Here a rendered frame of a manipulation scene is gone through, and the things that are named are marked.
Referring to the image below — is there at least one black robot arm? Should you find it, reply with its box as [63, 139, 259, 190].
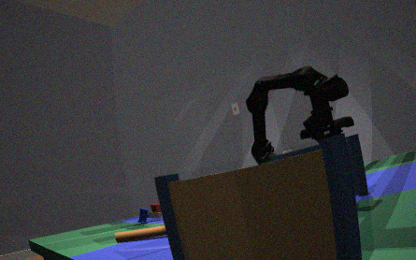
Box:
[246, 65, 349, 156]

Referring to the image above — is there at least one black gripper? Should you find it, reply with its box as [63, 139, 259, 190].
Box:
[300, 104, 354, 140]

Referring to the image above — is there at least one wooden-handled black mallet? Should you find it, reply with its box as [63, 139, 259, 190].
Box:
[115, 225, 167, 242]

